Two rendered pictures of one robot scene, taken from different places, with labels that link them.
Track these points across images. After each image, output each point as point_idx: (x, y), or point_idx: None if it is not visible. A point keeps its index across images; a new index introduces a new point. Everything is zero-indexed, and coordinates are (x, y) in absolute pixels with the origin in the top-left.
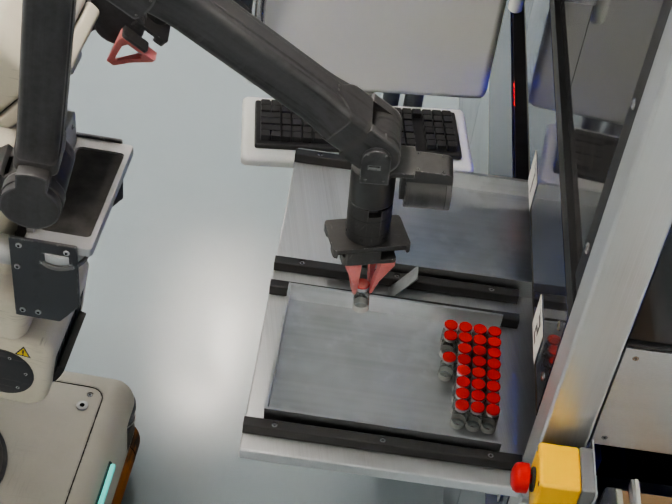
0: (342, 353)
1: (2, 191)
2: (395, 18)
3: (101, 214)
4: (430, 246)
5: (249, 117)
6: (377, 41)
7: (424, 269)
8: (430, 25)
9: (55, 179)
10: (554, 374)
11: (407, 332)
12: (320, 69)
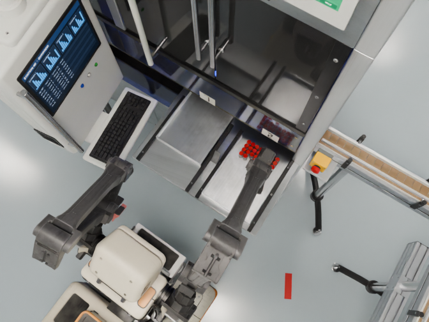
0: (232, 188)
1: (200, 292)
2: (94, 92)
3: (170, 247)
4: (198, 138)
5: (95, 161)
6: (94, 102)
7: (212, 147)
8: (102, 81)
9: None
10: (305, 147)
11: (231, 165)
12: (252, 181)
